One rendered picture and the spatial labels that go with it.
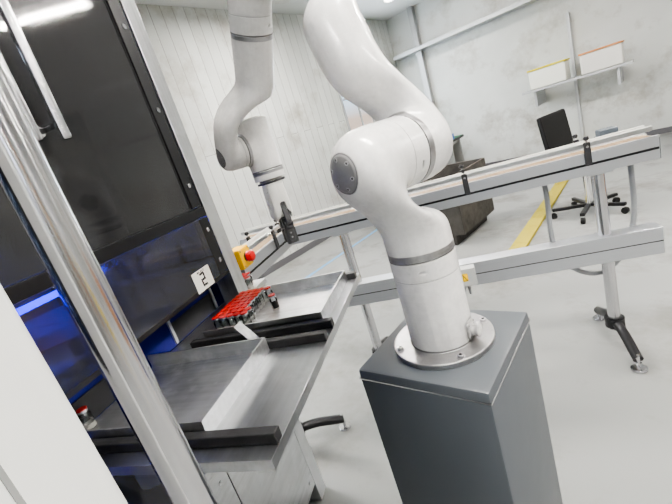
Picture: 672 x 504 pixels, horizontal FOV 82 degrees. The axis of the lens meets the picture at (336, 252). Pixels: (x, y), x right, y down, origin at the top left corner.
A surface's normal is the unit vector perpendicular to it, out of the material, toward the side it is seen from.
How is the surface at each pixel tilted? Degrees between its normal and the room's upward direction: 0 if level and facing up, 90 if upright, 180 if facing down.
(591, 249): 90
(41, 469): 90
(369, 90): 132
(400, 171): 95
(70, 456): 90
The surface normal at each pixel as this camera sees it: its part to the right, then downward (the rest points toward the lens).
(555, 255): -0.23, 0.33
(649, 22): -0.59, 0.39
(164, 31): 0.76, -0.05
